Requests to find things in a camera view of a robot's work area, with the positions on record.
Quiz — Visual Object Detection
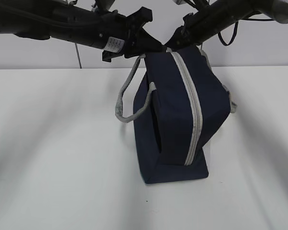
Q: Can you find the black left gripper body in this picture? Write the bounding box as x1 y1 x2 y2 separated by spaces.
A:
102 7 153 62

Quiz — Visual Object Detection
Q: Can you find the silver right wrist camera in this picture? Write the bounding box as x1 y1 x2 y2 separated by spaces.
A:
173 0 186 5

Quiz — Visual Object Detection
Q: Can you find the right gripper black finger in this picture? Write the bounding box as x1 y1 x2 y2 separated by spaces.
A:
165 28 190 50

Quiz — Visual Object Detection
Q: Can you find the navy and white lunch bag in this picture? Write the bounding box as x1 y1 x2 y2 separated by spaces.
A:
115 46 237 184

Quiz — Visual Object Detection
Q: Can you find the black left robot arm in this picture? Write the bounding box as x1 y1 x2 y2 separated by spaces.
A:
0 0 166 62

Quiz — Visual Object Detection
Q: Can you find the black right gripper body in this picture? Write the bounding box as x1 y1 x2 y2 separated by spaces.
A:
178 11 206 45

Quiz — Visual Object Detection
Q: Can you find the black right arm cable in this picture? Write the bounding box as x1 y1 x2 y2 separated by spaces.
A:
217 13 276 46

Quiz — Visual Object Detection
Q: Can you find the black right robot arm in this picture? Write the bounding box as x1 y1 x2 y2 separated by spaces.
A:
166 0 288 49

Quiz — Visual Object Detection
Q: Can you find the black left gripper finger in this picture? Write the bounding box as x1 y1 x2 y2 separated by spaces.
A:
124 27 167 58

